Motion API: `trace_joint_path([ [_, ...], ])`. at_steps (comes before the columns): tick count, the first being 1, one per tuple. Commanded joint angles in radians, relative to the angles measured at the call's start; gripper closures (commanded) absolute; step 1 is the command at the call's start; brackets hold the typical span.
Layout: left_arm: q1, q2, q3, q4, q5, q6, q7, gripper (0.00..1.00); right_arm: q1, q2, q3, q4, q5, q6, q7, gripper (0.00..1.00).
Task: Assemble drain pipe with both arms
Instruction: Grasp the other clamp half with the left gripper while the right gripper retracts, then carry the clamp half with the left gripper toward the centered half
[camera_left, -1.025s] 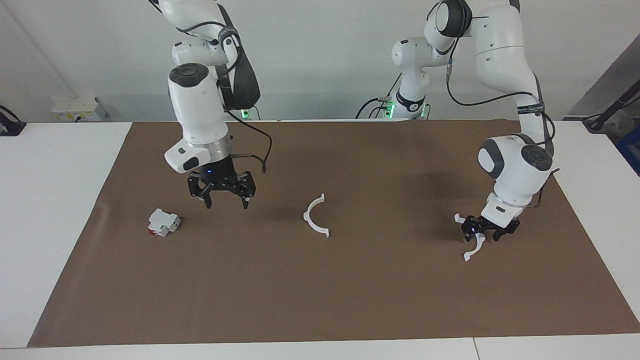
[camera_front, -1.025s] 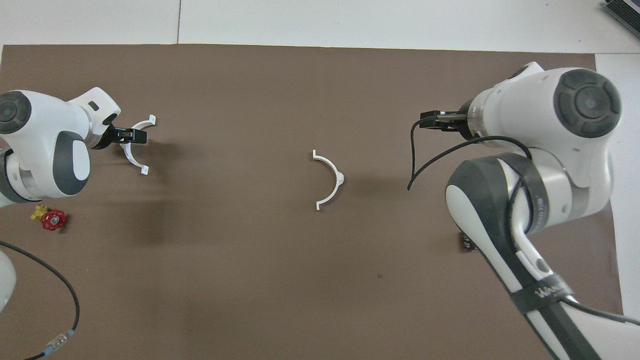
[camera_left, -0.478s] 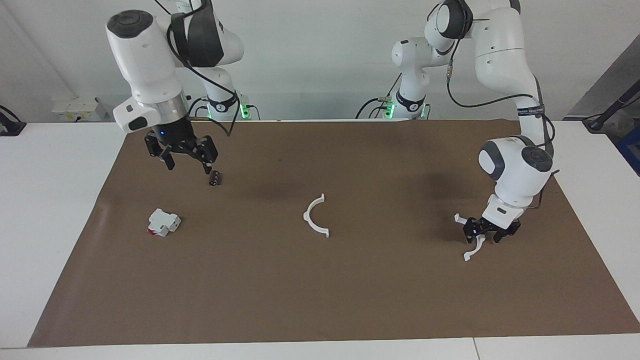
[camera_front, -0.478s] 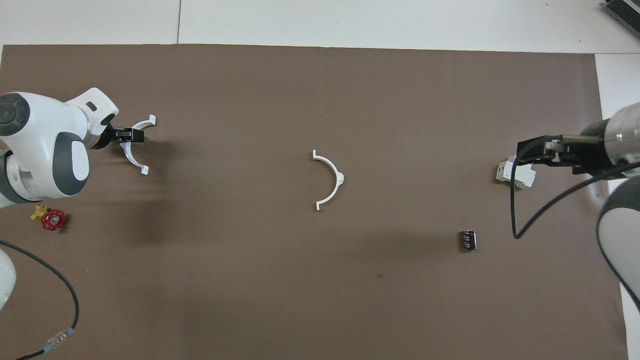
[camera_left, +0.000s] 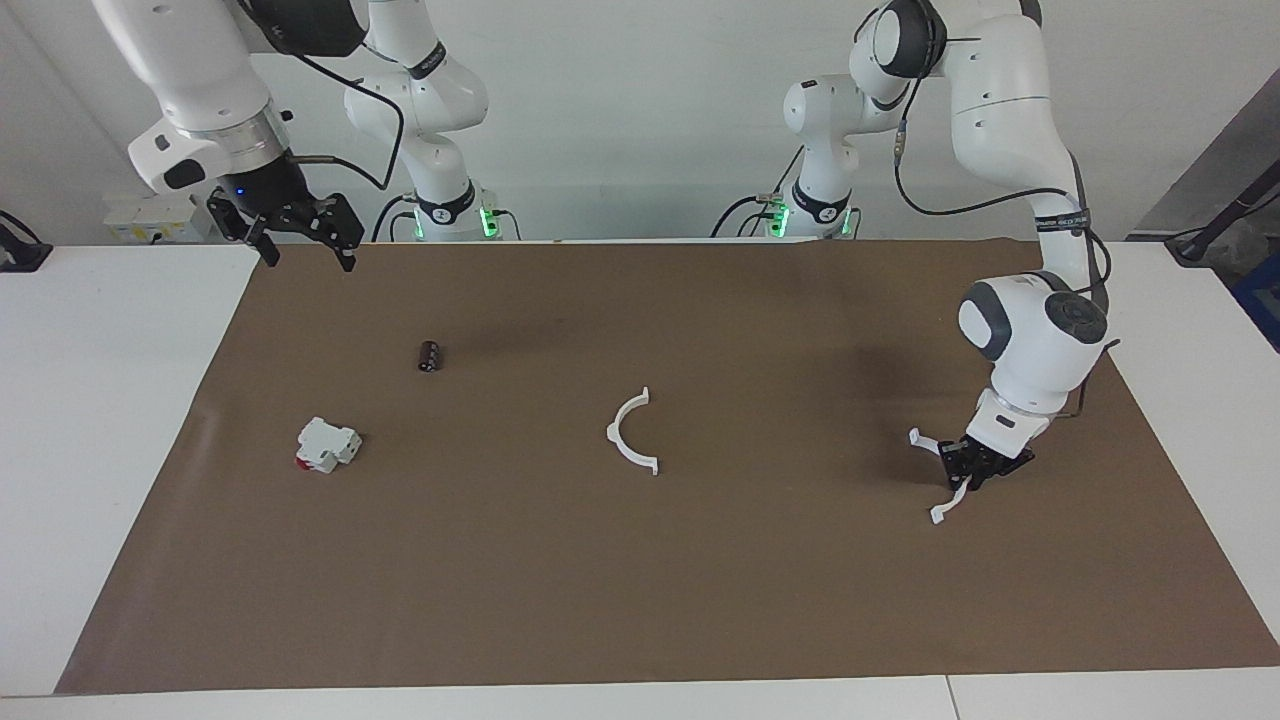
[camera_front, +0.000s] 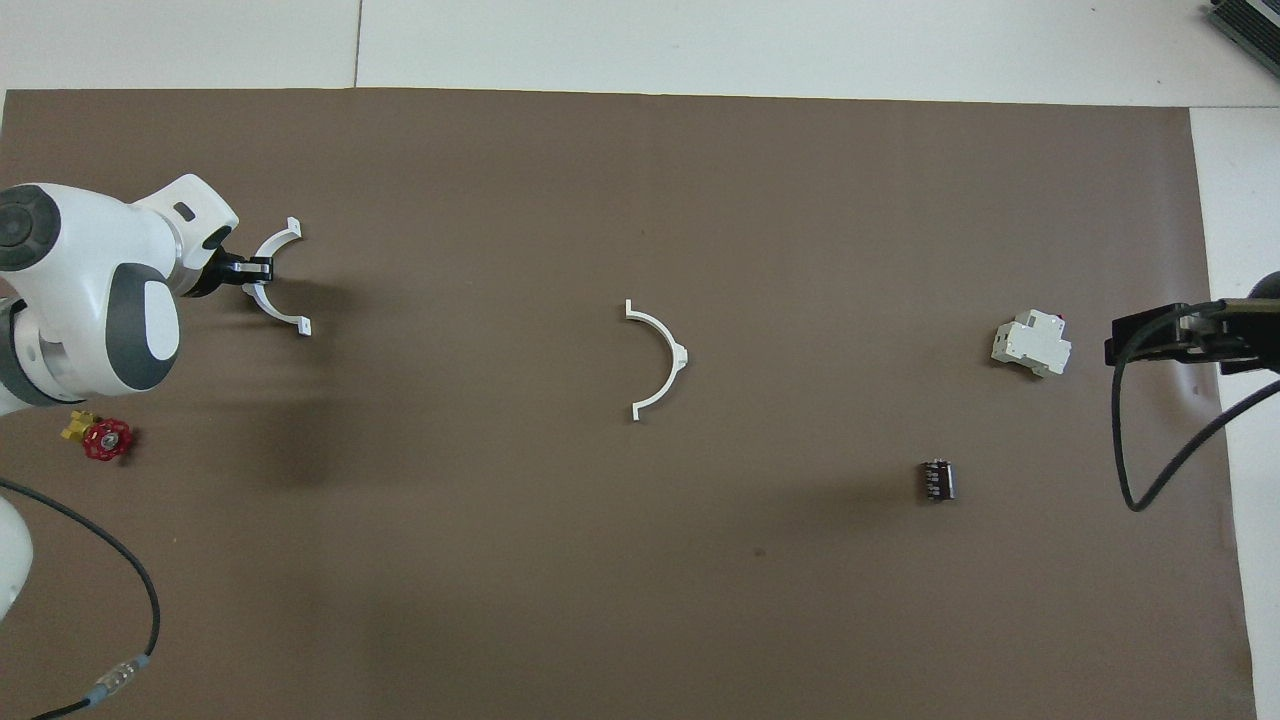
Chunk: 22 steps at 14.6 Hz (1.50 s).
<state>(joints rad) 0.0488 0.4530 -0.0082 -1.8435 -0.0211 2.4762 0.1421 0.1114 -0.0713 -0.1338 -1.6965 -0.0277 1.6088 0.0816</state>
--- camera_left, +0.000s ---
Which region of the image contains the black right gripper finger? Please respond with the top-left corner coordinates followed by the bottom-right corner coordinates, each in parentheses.
top-left (315, 193), bottom-right (364, 273)
top-left (207, 190), bottom-right (281, 268)

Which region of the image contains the white half pipe clamp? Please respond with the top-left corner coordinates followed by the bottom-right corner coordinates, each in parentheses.
top-left (605, 386), bottom-right (661, 477)
top-left (907, 427), bottom-right (973, 524)

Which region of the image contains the white power strip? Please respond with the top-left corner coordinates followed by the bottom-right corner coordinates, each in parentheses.
top-left (103, 193), bottom-right (216, 244)

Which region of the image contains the white circuit breaker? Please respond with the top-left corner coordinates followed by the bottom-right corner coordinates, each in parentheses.
top-left (296, 417), bottom-right (362, 474)

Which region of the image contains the brown table mat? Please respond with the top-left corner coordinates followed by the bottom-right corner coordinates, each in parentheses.
top-left (55, 238), bottom-right (1280, 696)

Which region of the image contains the blue box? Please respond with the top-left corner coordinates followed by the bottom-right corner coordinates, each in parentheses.
top-left (1232, 250), bottom-right (1280, 353)

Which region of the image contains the dark grey partition panel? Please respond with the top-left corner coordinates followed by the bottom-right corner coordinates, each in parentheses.
top-left (1130, 95), bottom-right (1280, 241)

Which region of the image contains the black base cable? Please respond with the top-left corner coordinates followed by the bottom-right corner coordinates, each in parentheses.
top-left (372, 195), bottom-right (416, 243)
top-left (710, 150), bottom-right (806, 239)

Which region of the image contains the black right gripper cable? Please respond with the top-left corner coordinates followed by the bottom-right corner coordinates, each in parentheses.
top-left (240, 0), bottom-right (406, 191)

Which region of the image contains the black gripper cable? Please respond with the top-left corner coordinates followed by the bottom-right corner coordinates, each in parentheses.
top-left (893, 60), bottom-right (1116, 416)
top-left (240, 0), bottom-right (406, 191)

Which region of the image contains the black clamp mount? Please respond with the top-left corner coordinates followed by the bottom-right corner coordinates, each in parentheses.
top-left (0, 210), bottom-right (53, 273)

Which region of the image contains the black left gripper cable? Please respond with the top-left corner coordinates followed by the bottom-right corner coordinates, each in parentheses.
top-left (893, 60), bottom-right (1116, 416)

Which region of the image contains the black camera stand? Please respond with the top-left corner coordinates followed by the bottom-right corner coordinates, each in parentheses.
top-left (1165, 155), bottom-right (1280, 267)

